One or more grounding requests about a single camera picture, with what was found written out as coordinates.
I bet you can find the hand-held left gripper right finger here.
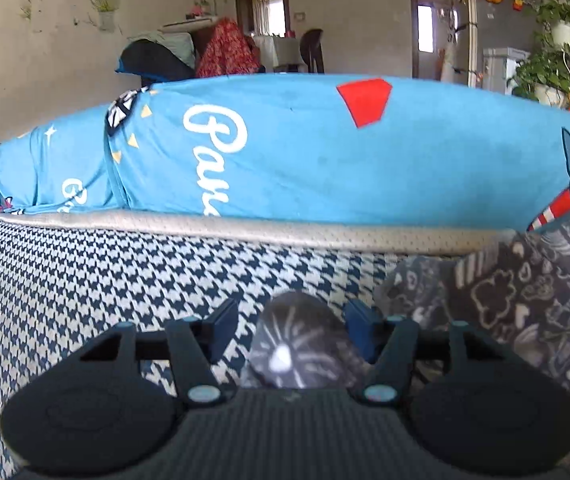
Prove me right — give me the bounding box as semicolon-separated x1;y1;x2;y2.
343;301;502;407

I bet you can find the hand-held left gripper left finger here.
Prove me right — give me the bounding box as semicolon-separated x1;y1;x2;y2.
79;299;240;407

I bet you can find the grey doodle print fleece jacket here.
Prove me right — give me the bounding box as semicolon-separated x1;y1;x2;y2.
247;204;570;476

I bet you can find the houndstooth sofa seat cushion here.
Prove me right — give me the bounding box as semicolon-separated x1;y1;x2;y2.
0;209;518;480

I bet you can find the blue printed sofa cover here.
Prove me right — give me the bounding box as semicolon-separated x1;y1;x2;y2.
0;73;570;234

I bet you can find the dark padded jacket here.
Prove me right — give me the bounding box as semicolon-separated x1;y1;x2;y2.
116;38;197;84

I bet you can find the red floral cloth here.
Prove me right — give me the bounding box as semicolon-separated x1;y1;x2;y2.
195;17;262;79

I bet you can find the table with white cloth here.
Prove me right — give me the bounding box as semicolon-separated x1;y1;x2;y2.
252;34;306;72

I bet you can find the dark wooden dining chair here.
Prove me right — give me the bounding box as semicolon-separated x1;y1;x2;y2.
298;28;326;75

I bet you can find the pale bedding pile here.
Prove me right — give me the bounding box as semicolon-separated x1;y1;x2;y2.
130;30;196;64

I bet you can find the small white cabinet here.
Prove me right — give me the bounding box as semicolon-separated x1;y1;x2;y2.
482;47;531;95

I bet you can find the white flat board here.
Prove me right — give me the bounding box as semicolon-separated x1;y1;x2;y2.
160;15;219;29

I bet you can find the grey refrigerator with floral cover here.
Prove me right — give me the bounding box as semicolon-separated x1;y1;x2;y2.
447;0;546;94

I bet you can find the brown door frame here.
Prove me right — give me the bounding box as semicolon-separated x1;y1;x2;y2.
233;0;290;39
407;0;454;81

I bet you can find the large lavender wall sticker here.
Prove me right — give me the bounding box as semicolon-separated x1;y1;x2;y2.
88;0;119;34

